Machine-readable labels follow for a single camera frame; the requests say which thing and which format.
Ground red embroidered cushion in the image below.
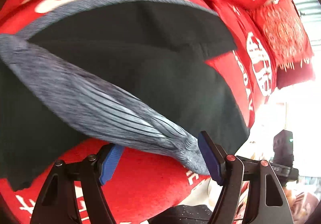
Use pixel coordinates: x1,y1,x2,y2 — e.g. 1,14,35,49
249,0,314,89

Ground red bed cover white lettering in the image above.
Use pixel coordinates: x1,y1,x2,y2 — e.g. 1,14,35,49
1,0,276,223

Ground black pants with grey waistband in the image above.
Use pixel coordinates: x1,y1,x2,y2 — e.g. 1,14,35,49
1,0,249,190

